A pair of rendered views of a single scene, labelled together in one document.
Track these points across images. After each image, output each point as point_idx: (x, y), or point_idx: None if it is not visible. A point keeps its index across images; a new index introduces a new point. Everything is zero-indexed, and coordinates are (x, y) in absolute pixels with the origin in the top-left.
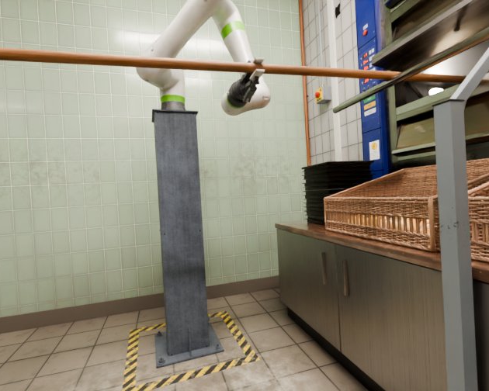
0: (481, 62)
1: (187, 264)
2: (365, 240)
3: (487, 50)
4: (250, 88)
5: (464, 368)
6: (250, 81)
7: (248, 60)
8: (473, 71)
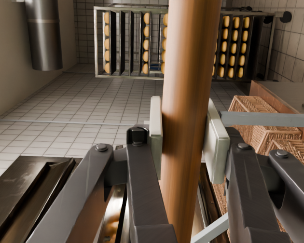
0: (212, 224)
1: None
2: None
3: (196, 238)
4: (282, 151)
5: None
6: (237, 144)
7: (100, 145)
8: (222, 218)
